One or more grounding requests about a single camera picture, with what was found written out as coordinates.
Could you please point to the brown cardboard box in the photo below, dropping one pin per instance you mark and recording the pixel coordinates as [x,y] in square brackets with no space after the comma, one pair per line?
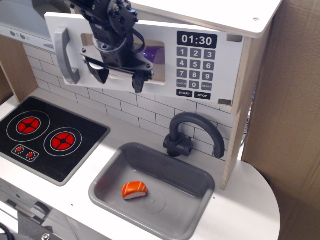
[283,140]

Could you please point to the black toy stovetop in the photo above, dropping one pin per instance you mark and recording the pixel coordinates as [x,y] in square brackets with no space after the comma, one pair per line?
[47,140]

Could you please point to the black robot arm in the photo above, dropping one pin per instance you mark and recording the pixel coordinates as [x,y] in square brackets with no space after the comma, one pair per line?
[111,22]

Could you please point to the grey toy sink basin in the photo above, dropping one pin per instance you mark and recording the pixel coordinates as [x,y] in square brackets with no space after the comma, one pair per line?
[177,192]

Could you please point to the dark grey toy faucet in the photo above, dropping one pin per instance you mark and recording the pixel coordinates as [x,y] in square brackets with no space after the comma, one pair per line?
[188,131]

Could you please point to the grey range hood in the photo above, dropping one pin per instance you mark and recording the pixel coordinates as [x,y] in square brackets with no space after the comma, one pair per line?
[24,21]

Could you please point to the orange salmon sushi toy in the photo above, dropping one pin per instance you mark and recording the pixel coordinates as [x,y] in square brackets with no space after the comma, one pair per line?
[134,189]

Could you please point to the grey oven front panel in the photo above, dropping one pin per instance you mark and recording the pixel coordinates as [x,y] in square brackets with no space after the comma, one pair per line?
[61,225]

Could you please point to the wooden toy microwave cabinet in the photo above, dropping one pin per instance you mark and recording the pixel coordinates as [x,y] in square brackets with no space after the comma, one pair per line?
[250,19]

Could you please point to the purple toy eggplant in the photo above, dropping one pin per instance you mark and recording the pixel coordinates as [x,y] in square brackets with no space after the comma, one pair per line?
[154,54]

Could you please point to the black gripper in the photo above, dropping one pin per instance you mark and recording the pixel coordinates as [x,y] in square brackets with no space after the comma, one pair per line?
[100,57]

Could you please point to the black metal bracket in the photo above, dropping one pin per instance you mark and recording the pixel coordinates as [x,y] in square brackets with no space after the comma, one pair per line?
[28,229]

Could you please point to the white toy microwave door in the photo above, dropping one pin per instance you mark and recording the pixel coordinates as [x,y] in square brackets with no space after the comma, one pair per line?
[187,61]

